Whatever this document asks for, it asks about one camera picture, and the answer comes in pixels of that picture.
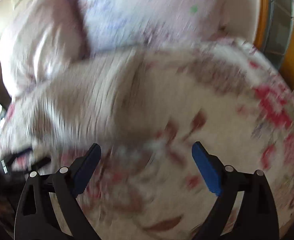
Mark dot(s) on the pink lavender right pillow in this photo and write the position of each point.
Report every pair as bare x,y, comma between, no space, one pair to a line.
110,24

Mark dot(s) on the beige cable-knit sweater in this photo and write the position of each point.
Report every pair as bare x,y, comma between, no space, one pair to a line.
106,99

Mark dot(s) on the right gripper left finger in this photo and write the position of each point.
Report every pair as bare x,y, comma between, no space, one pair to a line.
35,216

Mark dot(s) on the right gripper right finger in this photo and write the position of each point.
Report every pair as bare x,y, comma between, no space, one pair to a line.
257,217

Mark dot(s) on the pink floral left pillow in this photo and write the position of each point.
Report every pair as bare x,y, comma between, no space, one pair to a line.
42,40

